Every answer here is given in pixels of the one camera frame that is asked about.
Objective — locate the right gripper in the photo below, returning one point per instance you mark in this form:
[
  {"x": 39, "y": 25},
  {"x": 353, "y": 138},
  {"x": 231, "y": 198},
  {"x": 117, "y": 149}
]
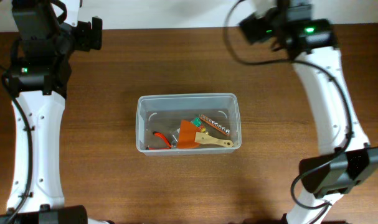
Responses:
[{"x": 259, "y": 23}]

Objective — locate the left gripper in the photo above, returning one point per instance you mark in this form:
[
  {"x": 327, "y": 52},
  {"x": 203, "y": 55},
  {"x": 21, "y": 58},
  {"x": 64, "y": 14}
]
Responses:
[{"x": 93, "y": 37}]

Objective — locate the orange socket rail with sockets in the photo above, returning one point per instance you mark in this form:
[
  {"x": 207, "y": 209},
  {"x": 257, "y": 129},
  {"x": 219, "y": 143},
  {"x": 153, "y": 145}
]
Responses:
[{"x": 222, "y": 129}]

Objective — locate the clear case of coloured bits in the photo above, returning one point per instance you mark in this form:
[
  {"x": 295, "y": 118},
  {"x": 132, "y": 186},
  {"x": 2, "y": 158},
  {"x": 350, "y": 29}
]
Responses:
[{"x": 196, "y": 122}]

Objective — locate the clear plastic container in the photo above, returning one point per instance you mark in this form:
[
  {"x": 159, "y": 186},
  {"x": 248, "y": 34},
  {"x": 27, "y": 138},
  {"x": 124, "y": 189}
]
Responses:
[{"x": 164, "y": 113}]

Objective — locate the orange scraper with wooden handle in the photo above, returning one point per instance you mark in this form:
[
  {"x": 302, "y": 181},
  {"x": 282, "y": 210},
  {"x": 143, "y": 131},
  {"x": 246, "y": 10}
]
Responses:
[{"x": 190, "y": 137}]

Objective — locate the red handled pliers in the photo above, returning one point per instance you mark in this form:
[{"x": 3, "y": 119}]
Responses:
[{"x": 167, "y": 144}]

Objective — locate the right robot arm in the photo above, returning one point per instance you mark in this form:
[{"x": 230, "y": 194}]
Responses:
[{"x": 346, "y": 158}]

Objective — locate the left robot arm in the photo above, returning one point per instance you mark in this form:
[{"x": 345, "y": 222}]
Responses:
[{"x": 36, "y": 82}]

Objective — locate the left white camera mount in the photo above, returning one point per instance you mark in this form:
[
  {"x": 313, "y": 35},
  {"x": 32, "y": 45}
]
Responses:
[{"x": 73, "y": 7}]

